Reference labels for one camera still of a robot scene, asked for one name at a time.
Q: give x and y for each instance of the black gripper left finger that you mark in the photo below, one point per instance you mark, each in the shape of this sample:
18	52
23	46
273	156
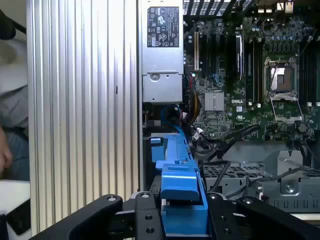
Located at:
145	217

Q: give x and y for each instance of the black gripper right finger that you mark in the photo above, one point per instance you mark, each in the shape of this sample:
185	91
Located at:
265	220

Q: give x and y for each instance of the hard disk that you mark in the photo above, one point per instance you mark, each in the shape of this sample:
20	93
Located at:
180	182

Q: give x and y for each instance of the black RAM slot bank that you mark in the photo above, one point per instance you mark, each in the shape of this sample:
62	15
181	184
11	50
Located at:
255	72
308	75

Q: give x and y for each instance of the beige expansion slot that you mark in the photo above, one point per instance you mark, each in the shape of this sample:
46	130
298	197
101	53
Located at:
196	50

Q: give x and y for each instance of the person's hand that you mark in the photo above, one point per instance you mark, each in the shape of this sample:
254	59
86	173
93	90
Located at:
4	155

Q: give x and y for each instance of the open black PC case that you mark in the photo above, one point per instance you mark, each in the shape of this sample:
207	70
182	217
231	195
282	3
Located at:
287	160

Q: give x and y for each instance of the green motherboard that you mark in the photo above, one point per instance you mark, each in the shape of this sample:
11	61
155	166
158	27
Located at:
225	120

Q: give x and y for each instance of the metal socket cover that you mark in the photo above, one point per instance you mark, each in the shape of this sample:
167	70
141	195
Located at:
286	97

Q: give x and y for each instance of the black flat keyboard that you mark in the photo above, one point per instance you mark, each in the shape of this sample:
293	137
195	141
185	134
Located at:
18	220

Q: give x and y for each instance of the silver finned chipset heatsink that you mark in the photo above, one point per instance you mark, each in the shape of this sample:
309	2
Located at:
214	101

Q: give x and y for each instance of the metal slat table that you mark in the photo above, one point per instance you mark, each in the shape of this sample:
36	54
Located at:
82	100

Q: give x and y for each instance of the silver power supply unit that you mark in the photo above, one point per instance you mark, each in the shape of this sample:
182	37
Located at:
162	82

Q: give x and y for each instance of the CPU socket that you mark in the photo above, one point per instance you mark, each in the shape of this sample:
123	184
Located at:
282	77

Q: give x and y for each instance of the thin metal locking lever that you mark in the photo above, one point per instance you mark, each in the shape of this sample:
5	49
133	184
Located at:
274	72

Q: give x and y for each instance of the person in grey shirt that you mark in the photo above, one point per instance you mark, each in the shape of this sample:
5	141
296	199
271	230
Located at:
13	100

